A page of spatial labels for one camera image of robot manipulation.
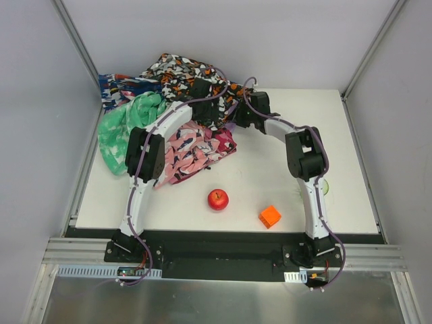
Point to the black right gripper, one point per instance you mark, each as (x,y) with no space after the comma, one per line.
(244,115)

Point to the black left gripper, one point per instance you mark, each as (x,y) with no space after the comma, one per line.
(209,115)

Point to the orange black camouflage cloth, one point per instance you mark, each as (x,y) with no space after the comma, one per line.
(174,71)

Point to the purple cloth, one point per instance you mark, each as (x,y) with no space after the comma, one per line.
(231,126)

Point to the magenta pink camouflage cloth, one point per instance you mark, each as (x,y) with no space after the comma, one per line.
(222,143)

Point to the light pink navy patterned cloth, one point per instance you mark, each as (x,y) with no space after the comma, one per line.
(188,151)

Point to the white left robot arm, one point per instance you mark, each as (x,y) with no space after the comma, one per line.
(145,162)

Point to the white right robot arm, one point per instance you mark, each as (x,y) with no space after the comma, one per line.
(307,163)

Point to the green white tie-dye cloth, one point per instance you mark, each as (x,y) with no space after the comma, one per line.
(115,127)

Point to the blue white patterned cloth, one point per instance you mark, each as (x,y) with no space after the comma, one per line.
(118,89)

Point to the red apple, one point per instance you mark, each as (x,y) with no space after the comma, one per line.
(218,199)

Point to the green transparent plastic cup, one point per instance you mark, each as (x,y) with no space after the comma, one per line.
(325,187)

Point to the orange plastic cube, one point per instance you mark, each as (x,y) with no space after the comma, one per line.
(269,216)

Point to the right aluminium frame post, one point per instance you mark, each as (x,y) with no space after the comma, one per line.
(384,28)

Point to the aluminium frame post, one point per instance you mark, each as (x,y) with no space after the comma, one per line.
(73,33)
(384,28)

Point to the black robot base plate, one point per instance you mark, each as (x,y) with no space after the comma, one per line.
(231,256)

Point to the right perforated cable duct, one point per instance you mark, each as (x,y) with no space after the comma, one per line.
(296,277)

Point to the perforated cable duct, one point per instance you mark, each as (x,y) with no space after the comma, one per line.
(100,272)
(296,277)

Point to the left aluminium frame post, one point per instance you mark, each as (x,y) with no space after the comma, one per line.
(73,33)

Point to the aluminium front rail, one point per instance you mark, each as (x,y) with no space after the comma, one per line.
(91,251)

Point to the left perforated cable duct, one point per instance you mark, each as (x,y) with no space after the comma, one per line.
(100,272)

